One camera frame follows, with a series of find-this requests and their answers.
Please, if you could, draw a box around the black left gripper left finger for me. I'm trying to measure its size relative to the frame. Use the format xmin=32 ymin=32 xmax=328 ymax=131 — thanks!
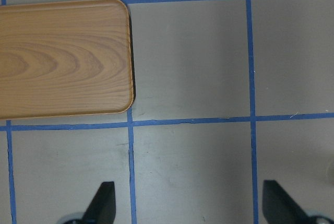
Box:
xmin=82 ymin=182 xmax=116 ymax=224

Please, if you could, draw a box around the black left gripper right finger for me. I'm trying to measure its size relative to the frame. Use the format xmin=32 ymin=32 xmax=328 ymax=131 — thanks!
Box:
xmin=262 ymin=180 xmax=309 ymax=224

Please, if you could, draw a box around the wooden tray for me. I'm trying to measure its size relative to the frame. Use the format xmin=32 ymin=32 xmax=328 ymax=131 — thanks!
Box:
xmin=1 ymin=0 xmax=135 ymax=120

